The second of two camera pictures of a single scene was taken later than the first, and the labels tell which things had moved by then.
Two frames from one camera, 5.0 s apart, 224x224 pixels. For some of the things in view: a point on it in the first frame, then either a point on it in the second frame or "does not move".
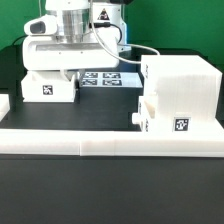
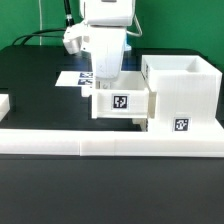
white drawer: (48, 86) -> (128, 97)
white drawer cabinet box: (188, 93) does not move
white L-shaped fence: (105, 142) does not move
